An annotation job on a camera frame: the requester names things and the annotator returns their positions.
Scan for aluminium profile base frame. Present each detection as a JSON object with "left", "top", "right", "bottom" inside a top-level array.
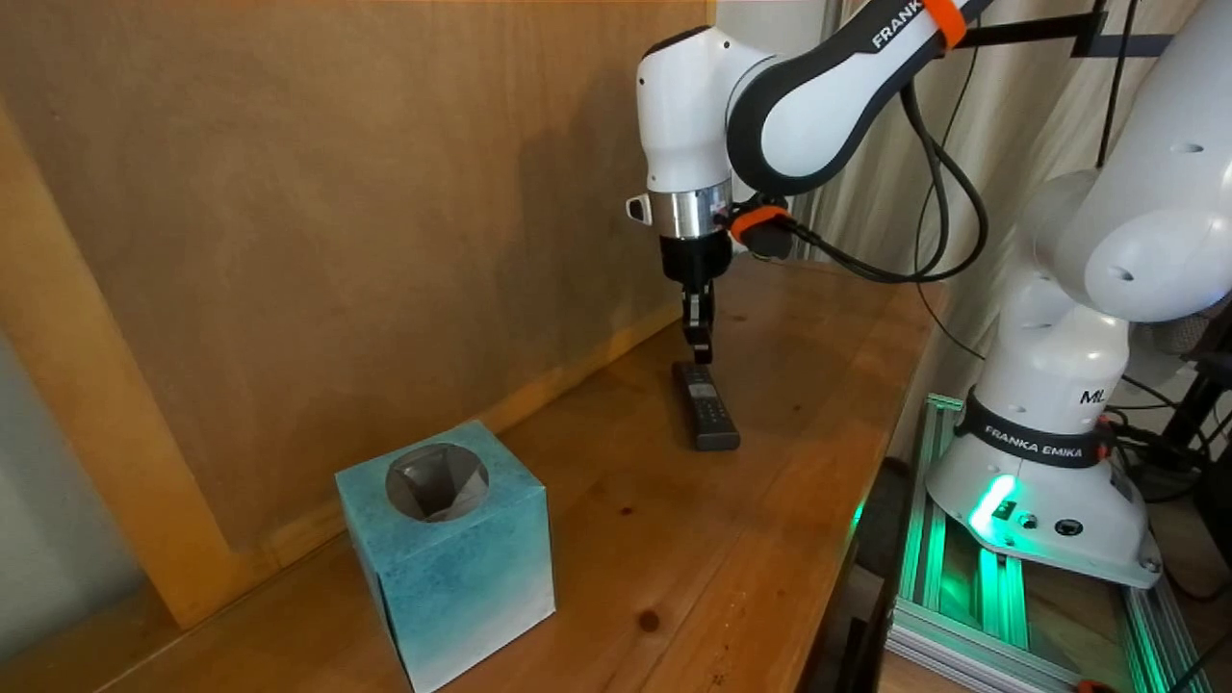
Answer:
[{"left": 891, "top": 388, "right": 1217, "bottom": 693}]

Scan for thin black hanging cable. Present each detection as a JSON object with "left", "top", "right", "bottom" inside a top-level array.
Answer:
[{"left": 913, "top": 276, "right": 992, "bottom": 367}]

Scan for wooden back panel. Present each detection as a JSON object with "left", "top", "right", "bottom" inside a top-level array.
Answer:
[{"left": 0, "top": 0, "right": 718, "bottom": 633}]

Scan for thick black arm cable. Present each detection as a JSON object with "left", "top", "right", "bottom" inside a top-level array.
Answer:
[{"left": 768, "top": 80, "right": 992, "bottom": 290}]

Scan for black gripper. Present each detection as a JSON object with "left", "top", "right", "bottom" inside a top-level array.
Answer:
[{"left": 659, "top": 230, "right": 738, "bottom": 371}]

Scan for black wrist camera orange plug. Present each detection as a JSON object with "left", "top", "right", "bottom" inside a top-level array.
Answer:
[{"left": 729, "top": 202, "right": 800, "bottom": 261}]

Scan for beige curtain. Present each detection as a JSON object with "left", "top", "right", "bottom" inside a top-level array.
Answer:
[{"left": 800, "top": 0, "right": 1207, "bottom": 402}]

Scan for black floor cables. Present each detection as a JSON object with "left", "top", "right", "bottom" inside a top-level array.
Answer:
[{"left": 1106, "top": 371, "right": 1232, "bottom": 609}]

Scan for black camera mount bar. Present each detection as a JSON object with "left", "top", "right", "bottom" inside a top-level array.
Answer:
[{"left": 956, "top": 0, "right": 1177, "bottom": 63}]

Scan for orange strap on arm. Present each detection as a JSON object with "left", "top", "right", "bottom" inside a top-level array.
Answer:
[{"left": 919, "top": 0, "right": 970, "bottom": 49}]

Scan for teal block with hole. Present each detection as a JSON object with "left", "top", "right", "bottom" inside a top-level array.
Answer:
[{"left": 330, "top": 421, "right": 561, "bottom": 693}]

